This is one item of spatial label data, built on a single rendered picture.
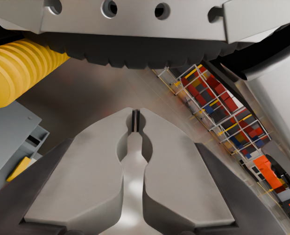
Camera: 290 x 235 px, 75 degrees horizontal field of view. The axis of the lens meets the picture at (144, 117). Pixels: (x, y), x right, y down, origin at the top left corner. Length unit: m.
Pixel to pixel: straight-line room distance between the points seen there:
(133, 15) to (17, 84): 0.14
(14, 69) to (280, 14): 0.26
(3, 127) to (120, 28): 0.49
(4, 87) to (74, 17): 0.11
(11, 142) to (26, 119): 0.10
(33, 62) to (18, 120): 0.39
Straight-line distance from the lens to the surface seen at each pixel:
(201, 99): 5.00
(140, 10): 0.18
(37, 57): 0.29
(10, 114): 0.65
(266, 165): 4.24
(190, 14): 0.18
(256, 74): 0.40
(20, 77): 0.25
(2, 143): 0.59
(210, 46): 0.28
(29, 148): 0.69
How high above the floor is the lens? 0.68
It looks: 20 degrees down
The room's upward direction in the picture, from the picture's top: 52 degrees clockwise
